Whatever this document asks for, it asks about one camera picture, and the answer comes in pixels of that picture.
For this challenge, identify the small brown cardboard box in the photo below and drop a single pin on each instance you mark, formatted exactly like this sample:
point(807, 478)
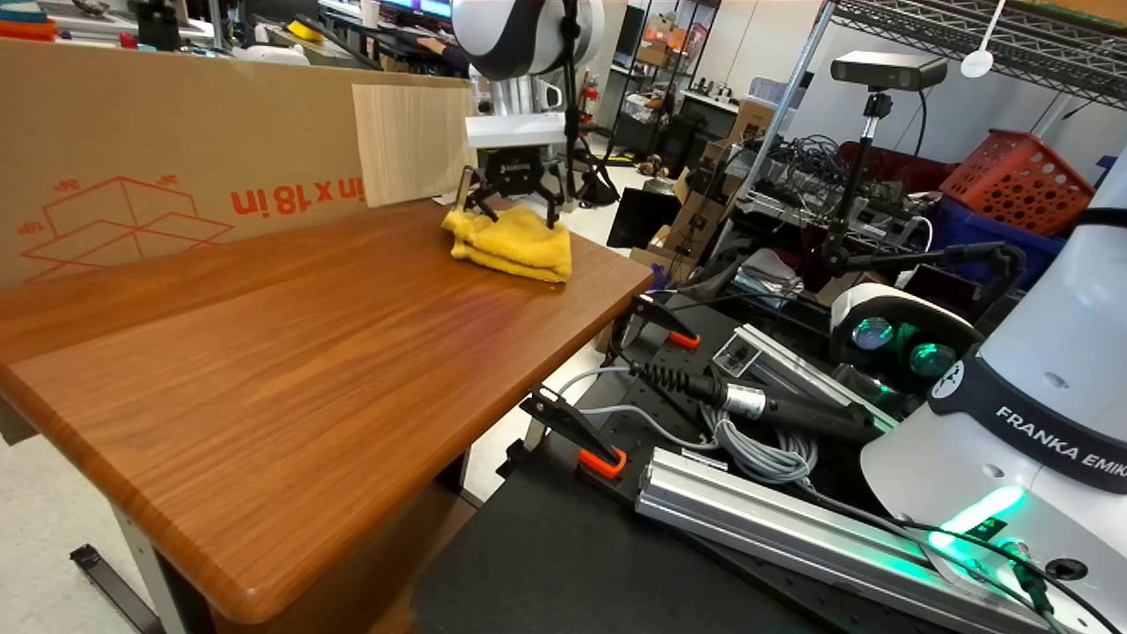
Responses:
point(699, 223)

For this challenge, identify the red plastic basket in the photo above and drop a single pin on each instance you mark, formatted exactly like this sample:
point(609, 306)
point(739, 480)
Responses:
point(1015, 181)

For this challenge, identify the white black device green lights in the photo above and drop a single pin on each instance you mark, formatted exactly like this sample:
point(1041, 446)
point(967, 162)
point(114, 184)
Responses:
point(904, 328)

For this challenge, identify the aluminium extrusion rail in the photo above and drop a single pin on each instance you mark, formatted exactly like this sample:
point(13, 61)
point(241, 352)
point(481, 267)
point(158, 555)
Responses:
point(763, 515)

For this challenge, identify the white round hanging object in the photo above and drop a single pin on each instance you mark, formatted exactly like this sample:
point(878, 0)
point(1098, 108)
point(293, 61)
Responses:
point(976, 61)

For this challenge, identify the grey metal table leg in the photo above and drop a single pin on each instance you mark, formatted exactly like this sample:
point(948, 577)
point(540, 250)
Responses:
point(146, 567)

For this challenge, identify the black camera on stand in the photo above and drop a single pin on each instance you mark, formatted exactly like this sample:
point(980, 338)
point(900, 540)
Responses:
point(884, 69)

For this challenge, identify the black mat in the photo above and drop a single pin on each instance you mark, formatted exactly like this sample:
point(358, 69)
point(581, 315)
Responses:
point(529, 565)

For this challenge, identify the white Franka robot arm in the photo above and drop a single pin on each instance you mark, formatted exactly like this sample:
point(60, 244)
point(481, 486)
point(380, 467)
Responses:
point(506, 31)

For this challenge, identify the black flat panel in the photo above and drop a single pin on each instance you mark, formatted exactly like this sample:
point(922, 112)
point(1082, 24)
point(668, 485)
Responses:
point(643, 215)

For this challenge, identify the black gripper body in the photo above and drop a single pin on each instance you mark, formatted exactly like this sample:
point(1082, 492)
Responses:
point(515, 170)

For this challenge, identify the yellow towel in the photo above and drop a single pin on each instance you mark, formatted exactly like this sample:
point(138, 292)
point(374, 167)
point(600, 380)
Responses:
point(513, 244)

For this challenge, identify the large brown cardboard box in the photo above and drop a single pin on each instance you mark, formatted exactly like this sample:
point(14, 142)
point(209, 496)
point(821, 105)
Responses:
point(142, 128)

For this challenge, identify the black camera stand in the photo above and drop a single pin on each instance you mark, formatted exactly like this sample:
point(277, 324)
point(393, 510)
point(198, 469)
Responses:
point(866, 154)

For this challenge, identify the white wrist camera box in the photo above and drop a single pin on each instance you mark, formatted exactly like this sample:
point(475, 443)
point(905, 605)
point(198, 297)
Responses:
point(515, 132)

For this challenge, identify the blue plastic bin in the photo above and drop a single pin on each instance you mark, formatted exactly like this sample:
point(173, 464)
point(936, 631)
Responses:
point(989, 230)

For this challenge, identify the computer monitor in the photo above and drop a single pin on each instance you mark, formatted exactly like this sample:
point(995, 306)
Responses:
point(426, 8)

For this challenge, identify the light plywood panel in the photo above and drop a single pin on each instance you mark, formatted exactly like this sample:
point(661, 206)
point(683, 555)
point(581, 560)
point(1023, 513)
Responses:
point(411, 142)

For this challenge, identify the red fire extinguisher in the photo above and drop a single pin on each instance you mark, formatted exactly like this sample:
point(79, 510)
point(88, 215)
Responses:
point(588, 105)

